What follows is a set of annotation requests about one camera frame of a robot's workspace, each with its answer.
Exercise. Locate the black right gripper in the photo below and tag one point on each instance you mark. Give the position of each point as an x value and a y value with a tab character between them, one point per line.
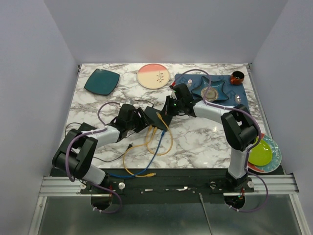
167	110

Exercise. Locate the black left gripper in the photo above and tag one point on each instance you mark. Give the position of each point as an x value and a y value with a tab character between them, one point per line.
143	124

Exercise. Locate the black network switch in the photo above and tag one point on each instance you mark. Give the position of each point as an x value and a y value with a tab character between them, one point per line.
156	119

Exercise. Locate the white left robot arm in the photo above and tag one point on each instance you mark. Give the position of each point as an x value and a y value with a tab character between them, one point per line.
75	154

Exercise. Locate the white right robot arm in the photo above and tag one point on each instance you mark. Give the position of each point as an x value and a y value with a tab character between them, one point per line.
240	128

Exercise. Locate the blue star-shaped dish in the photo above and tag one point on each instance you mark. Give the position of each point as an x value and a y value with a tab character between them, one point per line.
215	92

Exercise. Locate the silver fork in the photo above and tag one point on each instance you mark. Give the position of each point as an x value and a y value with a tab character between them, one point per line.
189	83

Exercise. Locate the pink and cream round plate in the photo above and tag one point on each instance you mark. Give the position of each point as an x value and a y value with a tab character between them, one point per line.
153	76

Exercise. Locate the teal square plate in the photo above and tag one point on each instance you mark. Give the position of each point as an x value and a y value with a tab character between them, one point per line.
102	82

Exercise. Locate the black power adapter brick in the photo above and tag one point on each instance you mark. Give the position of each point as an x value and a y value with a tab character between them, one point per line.
84	127

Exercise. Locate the silver spoon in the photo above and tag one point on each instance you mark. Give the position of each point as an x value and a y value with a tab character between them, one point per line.
237	99

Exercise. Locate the blue cloth placemat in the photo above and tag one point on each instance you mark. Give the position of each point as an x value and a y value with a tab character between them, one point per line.
230	90

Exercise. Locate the orange-brown mug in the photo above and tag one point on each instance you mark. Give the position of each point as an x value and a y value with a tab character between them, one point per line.
237	78

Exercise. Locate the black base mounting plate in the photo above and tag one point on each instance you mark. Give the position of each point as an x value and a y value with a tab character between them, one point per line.
168	186

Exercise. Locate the red rimmed plate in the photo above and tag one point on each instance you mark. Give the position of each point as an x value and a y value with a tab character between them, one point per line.
254	167

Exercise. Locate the lime green plate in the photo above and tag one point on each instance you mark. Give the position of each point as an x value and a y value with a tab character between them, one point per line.
261	155

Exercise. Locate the light blue patterned plate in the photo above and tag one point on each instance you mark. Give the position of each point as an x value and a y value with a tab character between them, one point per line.
276	156

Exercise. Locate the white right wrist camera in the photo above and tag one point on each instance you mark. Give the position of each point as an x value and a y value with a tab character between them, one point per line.
173	94

